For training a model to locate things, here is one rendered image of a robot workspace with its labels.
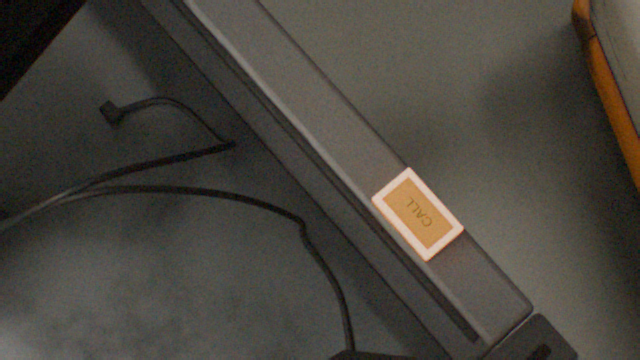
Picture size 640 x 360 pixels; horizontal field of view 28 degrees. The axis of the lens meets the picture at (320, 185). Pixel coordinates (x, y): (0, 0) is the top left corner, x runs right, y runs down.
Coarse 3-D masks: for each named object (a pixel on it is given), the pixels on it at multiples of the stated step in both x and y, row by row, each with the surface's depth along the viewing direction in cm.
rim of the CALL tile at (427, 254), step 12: (408, 168) 77; (396, 180) 77; (420, 180) 77; (384, 192) 77; (384, 204) 77; (456, 228) 76; (408, 240) 76; (444, 240) 76; (420, 252) 76; (432, 252) 76
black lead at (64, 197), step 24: (120, 168) 72; (144, 168) 74; (72, 192) 70; (96, 192) 70; (120, 192) 71; (144, 192) 73; (168, 192) 75; (192, 192) 77; (216, 192) 79; (24, 216) 71; (288, 216) 86; (336, 288) 88
